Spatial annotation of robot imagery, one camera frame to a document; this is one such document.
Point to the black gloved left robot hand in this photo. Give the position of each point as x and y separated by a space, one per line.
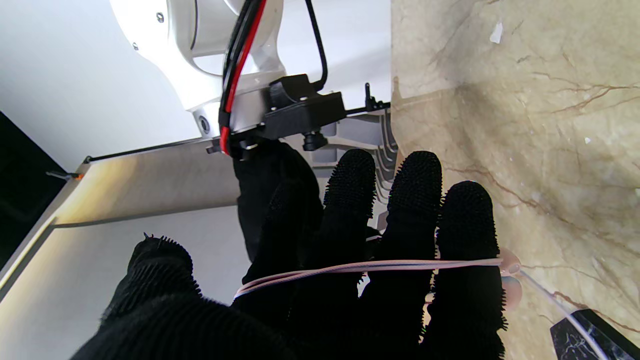
325 310

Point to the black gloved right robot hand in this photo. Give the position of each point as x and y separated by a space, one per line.
265 175

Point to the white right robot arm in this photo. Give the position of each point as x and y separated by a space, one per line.
175 50

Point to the black T rack marble base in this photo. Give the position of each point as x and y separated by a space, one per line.
575 340

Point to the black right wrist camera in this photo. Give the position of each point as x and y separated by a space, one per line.
300 112

